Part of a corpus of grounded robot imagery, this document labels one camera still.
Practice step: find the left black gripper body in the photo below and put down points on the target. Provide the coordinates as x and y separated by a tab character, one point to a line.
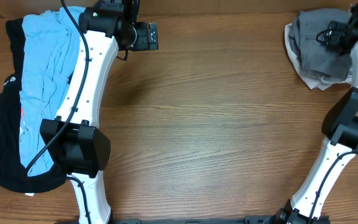
142	40

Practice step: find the folded beige shorts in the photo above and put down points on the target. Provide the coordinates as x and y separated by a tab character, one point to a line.
311	79

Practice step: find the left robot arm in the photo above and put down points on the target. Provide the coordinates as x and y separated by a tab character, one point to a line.
73	139

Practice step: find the light blue t-shirt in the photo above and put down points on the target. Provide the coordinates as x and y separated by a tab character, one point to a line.
51	49

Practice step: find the grey shorts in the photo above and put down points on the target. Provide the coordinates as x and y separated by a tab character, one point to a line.
316	60

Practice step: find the black t-shirt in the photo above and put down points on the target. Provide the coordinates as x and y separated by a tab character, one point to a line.
11	170

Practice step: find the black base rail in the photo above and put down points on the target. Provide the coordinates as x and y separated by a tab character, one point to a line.
246	220

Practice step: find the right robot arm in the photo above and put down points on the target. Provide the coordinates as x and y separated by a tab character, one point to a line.
339	147

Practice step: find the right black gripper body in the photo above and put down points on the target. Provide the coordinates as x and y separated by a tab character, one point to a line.
337	30

